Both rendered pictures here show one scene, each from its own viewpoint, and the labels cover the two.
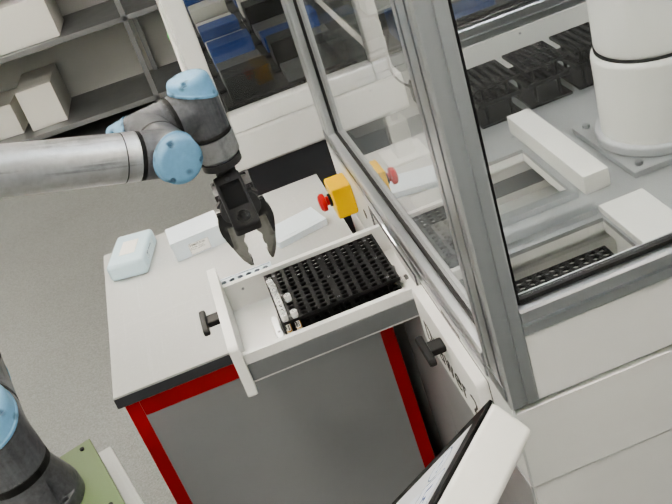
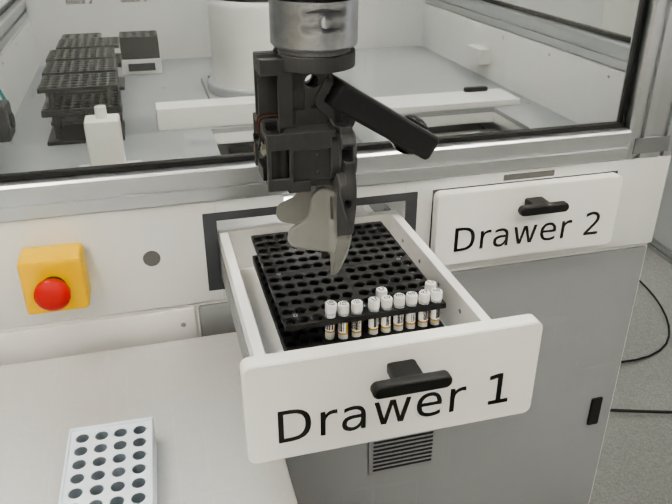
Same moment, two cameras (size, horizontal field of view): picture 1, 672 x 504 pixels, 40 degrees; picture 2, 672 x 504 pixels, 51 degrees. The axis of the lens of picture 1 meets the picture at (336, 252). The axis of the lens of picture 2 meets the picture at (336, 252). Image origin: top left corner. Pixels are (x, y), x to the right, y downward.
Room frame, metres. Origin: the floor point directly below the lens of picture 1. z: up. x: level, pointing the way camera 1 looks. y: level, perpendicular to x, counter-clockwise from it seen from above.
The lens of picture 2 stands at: (1.57, 0.74, 1.29)
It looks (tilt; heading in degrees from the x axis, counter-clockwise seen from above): 27 degrees down; 260
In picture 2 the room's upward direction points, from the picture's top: straight up
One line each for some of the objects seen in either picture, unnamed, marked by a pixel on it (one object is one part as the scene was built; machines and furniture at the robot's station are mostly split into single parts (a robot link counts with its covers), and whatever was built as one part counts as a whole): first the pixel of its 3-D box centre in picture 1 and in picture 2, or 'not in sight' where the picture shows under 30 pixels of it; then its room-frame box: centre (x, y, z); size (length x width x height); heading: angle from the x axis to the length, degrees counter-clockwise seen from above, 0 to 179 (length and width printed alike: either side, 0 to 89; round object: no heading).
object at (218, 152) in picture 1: (213, 147); (314, 25); (1.48, 0.14, 1.19); 0.08 x 0.08 x 0.05
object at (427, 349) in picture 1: (433, 348); (539, 205); (1.14, -0.09, 0.91); 0.07 x 0.04 x 0.01; 5
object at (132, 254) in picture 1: (132, 254); not in sight; (2.02, 0.47, 0.78); 0.15 x 0.10 x 0.04; 171
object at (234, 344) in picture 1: (230, 328); (395, 387); (1.42, 0.23, 0.87); 0.29 x 0.02 x 0.11; 5
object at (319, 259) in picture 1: (333, 290); (339, 289); (1.44, 0.03, 0.87); 0.22 x 0.18 x 0.06; 95
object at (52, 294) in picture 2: (325, 201); (52, 292); (1.78, -0.01, 0.88); 0.04 x 0.03 x 0.04; 5
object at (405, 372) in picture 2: (210, 320); (406, 376); (1.42, 0.25, 0.91); 0.07 x 0.04 x 0.01; 5
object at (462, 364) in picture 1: (453, 357); (526, 218); (1.14, -0.12, 0.87); 0.29 x 0.02 x 0.11; 5
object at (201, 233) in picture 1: (195, 235); not in sight; (2.00, 0.31, 0.79); 0.13 x 0.09 x 0.05; 98
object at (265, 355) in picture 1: (338, 290); (337, 289); (1.44, 0.02, 0.86); 0.40 x 0.26 x 0.06; 95
